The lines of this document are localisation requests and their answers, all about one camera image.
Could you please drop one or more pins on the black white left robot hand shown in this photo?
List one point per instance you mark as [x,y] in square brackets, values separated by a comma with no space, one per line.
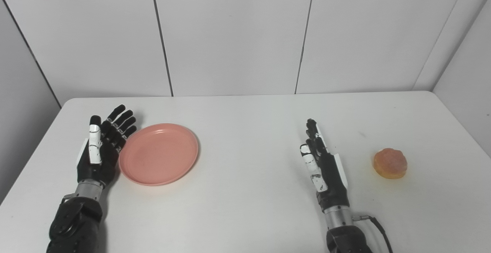
[99,161]

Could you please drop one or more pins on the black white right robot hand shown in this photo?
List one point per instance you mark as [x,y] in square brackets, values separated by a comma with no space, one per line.
[332,180]

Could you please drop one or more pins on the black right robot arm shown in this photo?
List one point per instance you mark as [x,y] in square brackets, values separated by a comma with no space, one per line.
[345,237]

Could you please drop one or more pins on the orange cream puff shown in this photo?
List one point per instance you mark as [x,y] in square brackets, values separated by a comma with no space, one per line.
[390,164]

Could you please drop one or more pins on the pink round plate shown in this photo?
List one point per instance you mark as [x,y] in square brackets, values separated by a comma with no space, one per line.
[159,155]

